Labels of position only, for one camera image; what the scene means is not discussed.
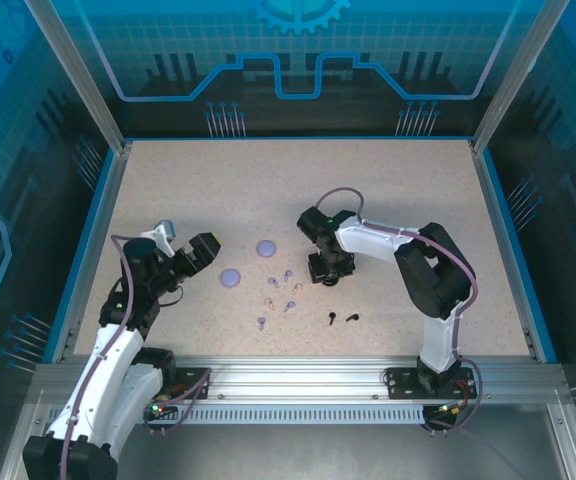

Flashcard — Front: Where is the small LED circuit board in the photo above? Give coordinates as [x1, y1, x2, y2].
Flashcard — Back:
[427, 402, 469, 417]
[145, 402, 179, 421]

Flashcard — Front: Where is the aluminium table side rail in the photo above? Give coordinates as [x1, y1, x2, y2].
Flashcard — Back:
[472, 144, 544, 361]
[50, 142, 132, 364]

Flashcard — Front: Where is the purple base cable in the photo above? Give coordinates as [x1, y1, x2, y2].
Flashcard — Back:
[420, 357, 484, 437]
[142, 368, 214, 437]

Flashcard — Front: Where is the long aluminium mounting rail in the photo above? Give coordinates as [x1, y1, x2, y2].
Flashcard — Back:
[32, 355, 567, 404]

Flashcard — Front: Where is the white slotted cable duct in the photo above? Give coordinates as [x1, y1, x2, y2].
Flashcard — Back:
[47, 404, 427, 426]

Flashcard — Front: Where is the aluminium frame post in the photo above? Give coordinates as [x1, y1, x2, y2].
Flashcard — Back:
[22, 0, 134, 154]
[470, 0, 572, 154]

